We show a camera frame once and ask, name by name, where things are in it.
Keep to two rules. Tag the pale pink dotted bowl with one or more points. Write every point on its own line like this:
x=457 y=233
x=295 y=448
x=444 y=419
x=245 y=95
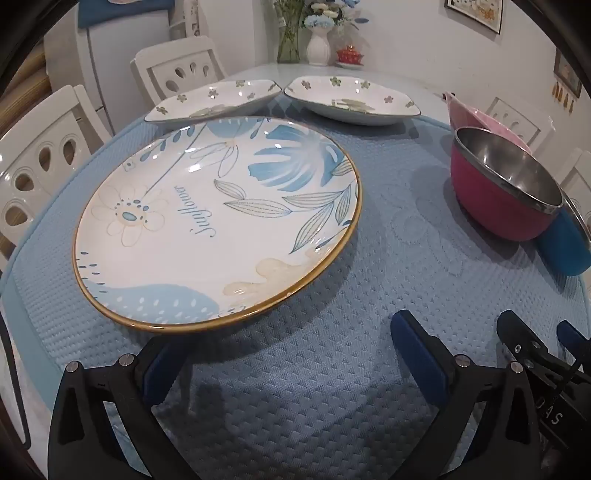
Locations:
x=466 y=117

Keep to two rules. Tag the white refrigerator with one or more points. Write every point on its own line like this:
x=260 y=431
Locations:
x=120 y=60

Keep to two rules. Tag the white patterned corner shelf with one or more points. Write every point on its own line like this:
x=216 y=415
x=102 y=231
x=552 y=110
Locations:
x=189 y=18

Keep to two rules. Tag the hot pink steel bowl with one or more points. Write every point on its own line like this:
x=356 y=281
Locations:
x=489 y=203

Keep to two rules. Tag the red lidded teacup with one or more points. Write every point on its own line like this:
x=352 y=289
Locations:
x=349 y=56

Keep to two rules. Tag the white dining chair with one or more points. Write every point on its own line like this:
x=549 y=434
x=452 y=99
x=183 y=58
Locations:
x=517 y=115
x=32 y=152
x=184 y=64

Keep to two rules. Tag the orange hanging wall ornaments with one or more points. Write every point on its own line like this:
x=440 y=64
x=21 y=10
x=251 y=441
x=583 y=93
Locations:
x=564 y=94

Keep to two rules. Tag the green glass vase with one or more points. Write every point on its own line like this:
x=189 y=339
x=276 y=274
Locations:
x=288 y=46

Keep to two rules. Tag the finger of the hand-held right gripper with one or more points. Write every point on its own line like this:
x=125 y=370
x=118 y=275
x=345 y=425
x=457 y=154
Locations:
x=570 y=337
x=515 y=332

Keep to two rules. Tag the blue steel bowl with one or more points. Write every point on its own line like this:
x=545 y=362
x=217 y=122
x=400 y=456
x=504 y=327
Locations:
x=561 y=249

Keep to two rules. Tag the blue refrigerator cover cloth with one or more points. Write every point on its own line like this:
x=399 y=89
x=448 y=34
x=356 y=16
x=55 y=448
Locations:
x=138 y=14

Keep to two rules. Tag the square green-flower plate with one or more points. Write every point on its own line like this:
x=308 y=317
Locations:
x=217 y=99
x=351 y=99

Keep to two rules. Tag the striped bamboo curtain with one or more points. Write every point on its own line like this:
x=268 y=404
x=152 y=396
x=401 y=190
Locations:
x=32 y=92

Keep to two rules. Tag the light blue table mat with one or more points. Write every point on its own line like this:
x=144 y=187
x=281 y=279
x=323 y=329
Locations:
x=323 y=369

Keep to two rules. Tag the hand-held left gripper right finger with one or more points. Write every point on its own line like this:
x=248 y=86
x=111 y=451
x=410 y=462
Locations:
x=415 y=350

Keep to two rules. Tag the white ceramic vase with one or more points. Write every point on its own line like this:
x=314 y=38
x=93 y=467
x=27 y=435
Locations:
x=317 y=48

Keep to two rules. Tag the large round floral plate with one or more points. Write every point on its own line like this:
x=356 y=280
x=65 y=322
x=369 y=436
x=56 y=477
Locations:
x=184 y=230

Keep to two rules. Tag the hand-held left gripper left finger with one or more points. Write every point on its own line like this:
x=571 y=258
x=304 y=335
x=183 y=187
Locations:
x=157 y=374

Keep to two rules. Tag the blue artificial flowers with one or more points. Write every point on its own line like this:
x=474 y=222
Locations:
x=323 y=14

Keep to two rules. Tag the small framed wall picture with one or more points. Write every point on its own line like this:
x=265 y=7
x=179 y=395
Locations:
x=567 y=74

